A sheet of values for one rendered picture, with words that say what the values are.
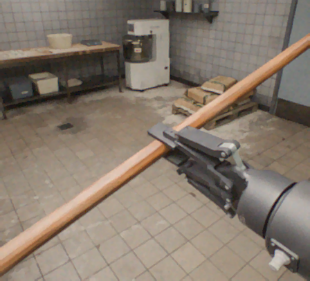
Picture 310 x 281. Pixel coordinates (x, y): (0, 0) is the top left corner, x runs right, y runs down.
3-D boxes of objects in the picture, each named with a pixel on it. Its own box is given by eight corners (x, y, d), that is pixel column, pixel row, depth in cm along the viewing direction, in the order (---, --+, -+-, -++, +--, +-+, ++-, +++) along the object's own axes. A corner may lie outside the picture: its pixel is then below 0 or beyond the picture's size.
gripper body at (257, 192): (265, 210, 26) (197, 168, 33) (263, 255, 31) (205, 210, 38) (305, 167, 30) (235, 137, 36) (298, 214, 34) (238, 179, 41)
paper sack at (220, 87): (222, 97, 381) (224, 86, 373) (200, 92, 400) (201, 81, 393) (239, 87, 425) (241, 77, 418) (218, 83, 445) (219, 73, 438)
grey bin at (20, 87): (12, 100, 425) (8, 86, 415) (5, 92, 461) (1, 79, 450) (35, 95, 445) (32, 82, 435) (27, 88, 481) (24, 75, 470)
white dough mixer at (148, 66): (134, 95, 516) (131, 22, 459) (118, 88, 558) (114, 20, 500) (170, 86, 567) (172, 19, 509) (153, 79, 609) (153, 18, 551)
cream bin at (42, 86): (39, 95, 449) (37, 81, 438) (30, 88, 483) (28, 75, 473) (60, 91, 469) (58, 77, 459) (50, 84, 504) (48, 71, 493)
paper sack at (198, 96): (226, 104, 395) (228, 93, 388) (207, 109, 378) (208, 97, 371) (199, 93, 444) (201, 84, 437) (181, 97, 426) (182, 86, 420)
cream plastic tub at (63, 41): (53, 50, 449) (51, 37, 440) (45, 47, 480) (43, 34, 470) (77, 48, 473) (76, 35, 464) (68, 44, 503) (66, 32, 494)
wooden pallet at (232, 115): (207, 131, 380) (209, 121, 374) (171, 113, 437) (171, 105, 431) (257, 111, 446) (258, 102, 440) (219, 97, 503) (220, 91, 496)
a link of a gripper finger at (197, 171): (249, 179, 36) (250, 187, 36) (192, 155, 45) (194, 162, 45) (230, 197, 34) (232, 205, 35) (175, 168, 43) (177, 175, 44)
